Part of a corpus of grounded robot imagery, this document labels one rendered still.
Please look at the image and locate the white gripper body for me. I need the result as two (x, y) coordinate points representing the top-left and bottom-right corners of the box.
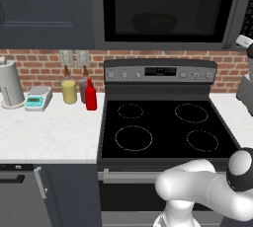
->
(235, 35), (253, 50)

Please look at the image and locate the microwave glass door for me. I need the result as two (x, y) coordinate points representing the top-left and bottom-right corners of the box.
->
(101, 0), (245, 49)

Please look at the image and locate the dark bowl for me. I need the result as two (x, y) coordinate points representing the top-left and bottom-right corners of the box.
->
(131, 12), (179, 36)

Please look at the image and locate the dark grey microwave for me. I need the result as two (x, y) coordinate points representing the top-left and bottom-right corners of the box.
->
(90, 0), (253, 51)

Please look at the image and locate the black oven door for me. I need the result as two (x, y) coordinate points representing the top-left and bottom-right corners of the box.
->
(97, 171), (231, 227)

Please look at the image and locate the dark blue cupboard door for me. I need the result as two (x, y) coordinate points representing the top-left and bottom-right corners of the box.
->
(0, 0), (96, 50)

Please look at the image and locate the dark blue cabinet door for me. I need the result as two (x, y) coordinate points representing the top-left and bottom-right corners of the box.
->
(37, 164), (103, 227)

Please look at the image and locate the grey toaster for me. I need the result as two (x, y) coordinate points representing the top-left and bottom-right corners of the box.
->
(235, 73), (253, 117)

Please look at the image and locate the black and steel stove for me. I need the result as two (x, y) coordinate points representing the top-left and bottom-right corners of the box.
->
(96, 57), (244, 227)

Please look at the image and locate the red ketchup bottle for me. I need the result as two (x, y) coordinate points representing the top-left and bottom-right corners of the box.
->
(84, 78), (99, 112)

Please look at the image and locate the brown sauce bottle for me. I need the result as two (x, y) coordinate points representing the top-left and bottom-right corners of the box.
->
(78, 65), (92, 105)

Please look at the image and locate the yellow sauce bottle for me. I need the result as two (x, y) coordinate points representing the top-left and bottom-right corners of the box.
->
(60, 65), (79, 106)

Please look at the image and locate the teal kitchen scale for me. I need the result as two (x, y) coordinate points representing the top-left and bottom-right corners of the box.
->
(24, 85), (54, 113)

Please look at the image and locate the white paper towel roll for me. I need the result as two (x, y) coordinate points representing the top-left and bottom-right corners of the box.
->
(0, 56), (27, 110)

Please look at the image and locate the dark grey dishwasher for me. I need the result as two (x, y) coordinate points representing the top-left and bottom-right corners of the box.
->
(0, 163), (53, 227)

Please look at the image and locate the grey wall socket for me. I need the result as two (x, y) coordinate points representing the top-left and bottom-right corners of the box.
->
(58, 49), (74, 68)
(75, 49), (91, 68)

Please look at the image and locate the silver oven door handle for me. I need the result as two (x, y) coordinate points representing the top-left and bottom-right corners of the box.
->
(102, 168), (167, 185)

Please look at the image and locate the silver cabinet door handle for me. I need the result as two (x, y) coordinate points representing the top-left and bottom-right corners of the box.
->
(33, 166), (48, 200)

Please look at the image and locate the black dishwasher handle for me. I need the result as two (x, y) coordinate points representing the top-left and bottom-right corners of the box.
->
(0, 174), (27, 185)

